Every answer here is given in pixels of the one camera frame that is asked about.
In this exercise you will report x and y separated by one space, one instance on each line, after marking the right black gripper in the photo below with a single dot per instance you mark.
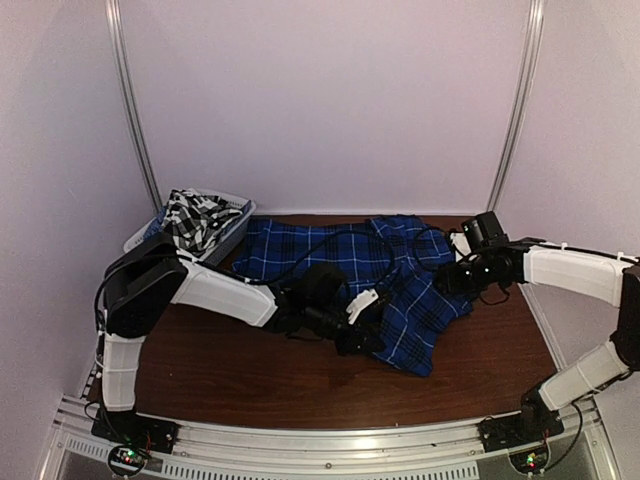
451 283

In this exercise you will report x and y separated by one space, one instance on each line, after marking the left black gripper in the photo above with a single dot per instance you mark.
353 343

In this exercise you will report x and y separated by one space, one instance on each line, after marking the blue plaid long sleeve shirt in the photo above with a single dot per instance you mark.
397 254

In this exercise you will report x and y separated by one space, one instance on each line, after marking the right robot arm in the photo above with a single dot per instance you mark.
489 257

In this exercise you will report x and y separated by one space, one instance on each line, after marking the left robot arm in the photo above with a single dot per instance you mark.
141 284

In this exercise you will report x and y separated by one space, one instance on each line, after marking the grey plastic laundry basket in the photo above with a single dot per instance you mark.
228 241

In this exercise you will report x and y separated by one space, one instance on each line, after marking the right circuit board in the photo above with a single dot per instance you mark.
530 461

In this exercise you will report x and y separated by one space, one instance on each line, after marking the circuit board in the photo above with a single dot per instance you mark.
126 461
530 461

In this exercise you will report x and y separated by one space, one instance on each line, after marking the black white checked shirt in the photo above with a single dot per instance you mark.
196 221

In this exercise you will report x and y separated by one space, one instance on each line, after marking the blue patterned shirt in basket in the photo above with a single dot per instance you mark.
156 228

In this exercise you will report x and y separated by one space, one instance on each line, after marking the left circuit board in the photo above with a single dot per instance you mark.
126 461

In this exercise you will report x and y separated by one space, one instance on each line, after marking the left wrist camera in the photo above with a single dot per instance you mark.
364 300

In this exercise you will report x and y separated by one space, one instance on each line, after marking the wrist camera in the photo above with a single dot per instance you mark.
459 244
364 300

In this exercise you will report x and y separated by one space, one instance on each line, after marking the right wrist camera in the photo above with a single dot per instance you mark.
459 244

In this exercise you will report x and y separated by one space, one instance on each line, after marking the right aluminium frame post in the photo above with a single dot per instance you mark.
527 70

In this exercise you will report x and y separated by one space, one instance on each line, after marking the aluminium frame post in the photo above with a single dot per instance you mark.
527 70
131 110

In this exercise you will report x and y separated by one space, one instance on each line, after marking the front aluminium rail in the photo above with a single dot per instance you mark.
450 450

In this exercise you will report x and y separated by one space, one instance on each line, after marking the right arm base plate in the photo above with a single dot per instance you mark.
509 432

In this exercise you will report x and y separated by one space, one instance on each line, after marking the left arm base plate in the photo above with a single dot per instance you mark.
133 430

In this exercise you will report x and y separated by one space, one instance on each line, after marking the left aluminium frame post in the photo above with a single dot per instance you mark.
131 110

